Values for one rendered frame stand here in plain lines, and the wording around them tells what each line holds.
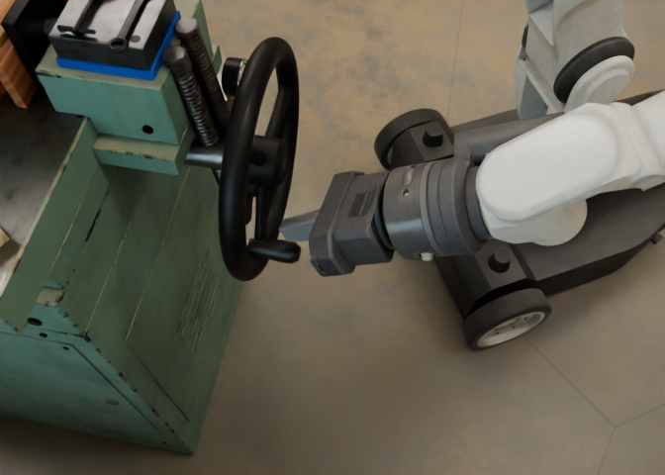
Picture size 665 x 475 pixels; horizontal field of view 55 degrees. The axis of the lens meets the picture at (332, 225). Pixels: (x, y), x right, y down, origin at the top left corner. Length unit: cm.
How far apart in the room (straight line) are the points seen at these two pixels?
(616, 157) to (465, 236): 14
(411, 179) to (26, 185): 38
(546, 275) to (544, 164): 98
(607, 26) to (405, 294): 78
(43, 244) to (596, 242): 120
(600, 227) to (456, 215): 106
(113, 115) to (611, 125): 49
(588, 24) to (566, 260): 59
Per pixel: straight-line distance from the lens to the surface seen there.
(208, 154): 78
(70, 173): 73
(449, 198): 55
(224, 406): 150
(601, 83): 117
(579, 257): 153
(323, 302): 157
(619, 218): 162
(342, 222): 60
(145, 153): 73
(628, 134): 53
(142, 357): 102
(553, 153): 52
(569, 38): 111
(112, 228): 83
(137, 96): 69
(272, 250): 70
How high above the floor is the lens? 143
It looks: 60 degrees down
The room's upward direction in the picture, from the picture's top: straight up
